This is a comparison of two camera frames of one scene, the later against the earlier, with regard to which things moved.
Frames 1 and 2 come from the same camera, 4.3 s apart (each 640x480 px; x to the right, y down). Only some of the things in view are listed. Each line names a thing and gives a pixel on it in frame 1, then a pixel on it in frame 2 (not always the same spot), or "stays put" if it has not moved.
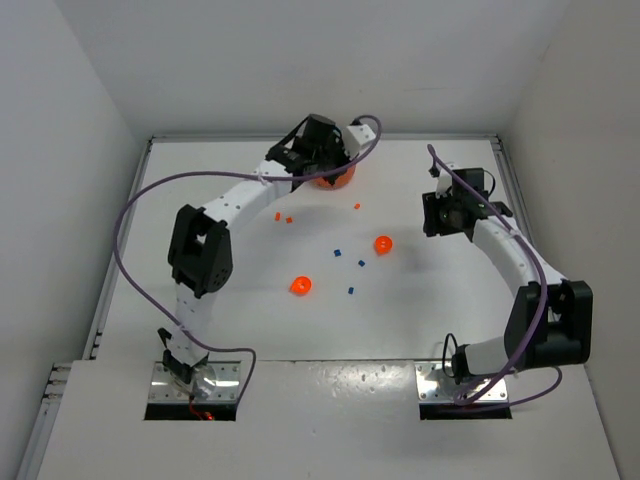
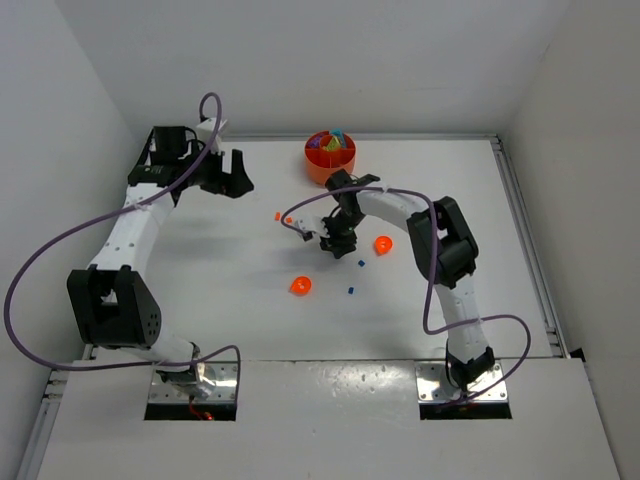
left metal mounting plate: (214, 382) stays put
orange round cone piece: (383, 244) stays put
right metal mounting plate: (433, 385) stays put
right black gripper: (442, 218) -> (338, 240)
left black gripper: (332, 163) -> (220, 173)
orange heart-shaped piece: (300, 285) stays put
